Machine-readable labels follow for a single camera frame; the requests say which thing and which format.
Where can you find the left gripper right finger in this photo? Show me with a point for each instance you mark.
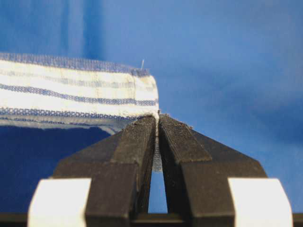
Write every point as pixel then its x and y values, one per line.
pixel 196 169

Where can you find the blue white striped towel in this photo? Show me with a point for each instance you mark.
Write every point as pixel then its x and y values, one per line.
pixel 41 91

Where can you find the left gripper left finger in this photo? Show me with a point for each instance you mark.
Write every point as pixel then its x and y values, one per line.
pixel 120 171

